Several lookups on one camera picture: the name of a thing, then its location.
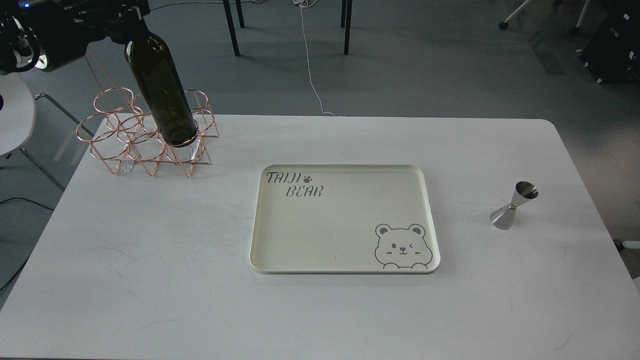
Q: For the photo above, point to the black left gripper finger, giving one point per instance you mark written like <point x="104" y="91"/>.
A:
<point x="125" y="31"/>
<point x="118" y="8"/>

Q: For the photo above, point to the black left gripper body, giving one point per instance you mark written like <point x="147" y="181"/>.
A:
<point x="65" y="28"/>

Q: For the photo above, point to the dark green wine bottle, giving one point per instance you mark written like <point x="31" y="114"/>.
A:
<point x="154" y="71"/>

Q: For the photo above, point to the silver steel jigger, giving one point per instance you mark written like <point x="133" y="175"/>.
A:
<point x="503" y="218"/>

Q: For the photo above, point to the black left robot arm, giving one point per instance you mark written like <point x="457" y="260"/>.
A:
<point x="19" y="48"/>

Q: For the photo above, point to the white round stool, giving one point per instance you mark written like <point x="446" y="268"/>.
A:
<point x="17" y="119"/>

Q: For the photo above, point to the black table leg left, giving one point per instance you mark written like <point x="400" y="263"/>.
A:
<point x="231" y="24"/>

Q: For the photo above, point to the black table leg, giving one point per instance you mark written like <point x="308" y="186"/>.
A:
<point x="345" y="23"/>
<point x="231" y="24"/>

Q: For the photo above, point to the black table leg right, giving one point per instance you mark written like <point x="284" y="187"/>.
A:
<point x="345" y="23"/>

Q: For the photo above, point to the cream bear serving tray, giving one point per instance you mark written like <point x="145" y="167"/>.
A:
<point x="343" y="219"/>

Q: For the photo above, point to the white office chair base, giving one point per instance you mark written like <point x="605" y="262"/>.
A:
<point x="552" y="11"/>

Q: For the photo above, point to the black equipment case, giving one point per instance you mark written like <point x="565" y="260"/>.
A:
<point x="613" y="53"/>

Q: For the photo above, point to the copper wire bottle rack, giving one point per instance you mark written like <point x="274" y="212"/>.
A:
<point x="122" y="132"/>

